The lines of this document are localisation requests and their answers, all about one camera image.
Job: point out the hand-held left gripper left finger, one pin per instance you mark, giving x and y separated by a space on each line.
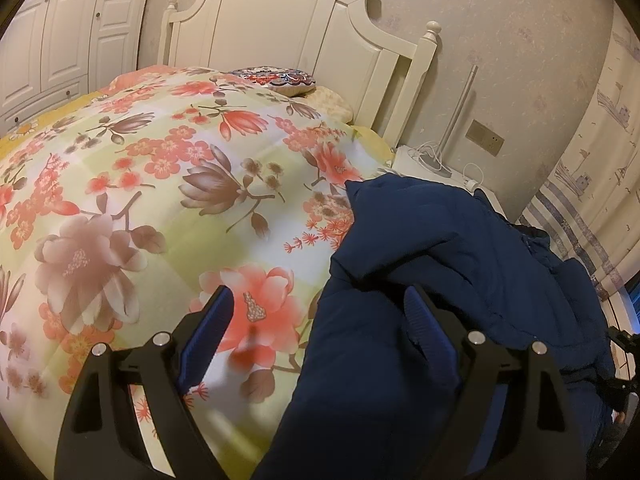
207 327

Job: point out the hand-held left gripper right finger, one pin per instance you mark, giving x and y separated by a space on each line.
430 327

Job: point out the navy padded jacket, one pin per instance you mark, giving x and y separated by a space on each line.
400 230

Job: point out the white nightstand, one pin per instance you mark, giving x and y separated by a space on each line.
415 165

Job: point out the floral quilt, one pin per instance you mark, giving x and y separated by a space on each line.
150 160

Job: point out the ship print curtain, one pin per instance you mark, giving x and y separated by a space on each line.
600 170

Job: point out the white desk lamp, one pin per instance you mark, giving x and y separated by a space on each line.
452 125

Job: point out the pale yellow pillow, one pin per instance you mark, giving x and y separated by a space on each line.
330 105

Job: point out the patterned round cushion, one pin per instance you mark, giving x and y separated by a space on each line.
275 79

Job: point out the yellow bed sheet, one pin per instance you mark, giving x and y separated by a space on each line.
25 132

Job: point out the cream wooden bed headboard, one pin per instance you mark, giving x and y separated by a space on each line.
280 25

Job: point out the cream panelled wardrobe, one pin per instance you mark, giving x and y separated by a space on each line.
65 20

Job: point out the brass wall socket plate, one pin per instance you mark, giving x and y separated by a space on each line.
485 138

